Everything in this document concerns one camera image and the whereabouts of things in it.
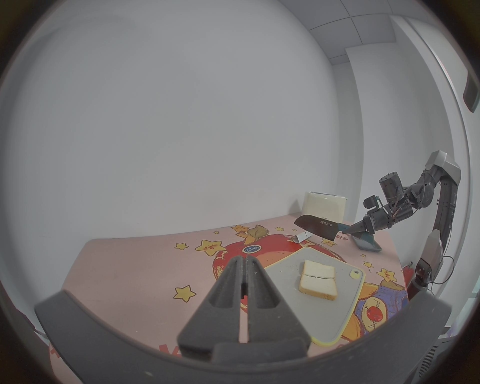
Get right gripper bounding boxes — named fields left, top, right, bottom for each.
left=349, top=207, right=393, bottom=235

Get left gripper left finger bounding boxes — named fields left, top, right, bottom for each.
left=178, top=256, right=244, bottom=358

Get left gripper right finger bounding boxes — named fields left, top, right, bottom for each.
left=244, top=256, right=312, bottom=356

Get knife with blue-green handle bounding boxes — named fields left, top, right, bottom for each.
left=293, top=214, right=376, bottom=242

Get cream toaster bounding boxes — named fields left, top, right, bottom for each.
left=302, top=191, right=348, bottom=227

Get half slice of bread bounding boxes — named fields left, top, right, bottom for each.
left=301, top=259, right=336, bottom=280
left=298, top=274, right=338, bottom=302

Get cutting board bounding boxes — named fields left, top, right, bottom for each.
left=264, top=245, right=366, bottom=347

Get dark grey tray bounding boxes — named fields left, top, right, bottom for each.
left=350, top=232, right=383, bottom=253

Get black cable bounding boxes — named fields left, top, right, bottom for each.
left=431, top=255, right=455, bottom=286

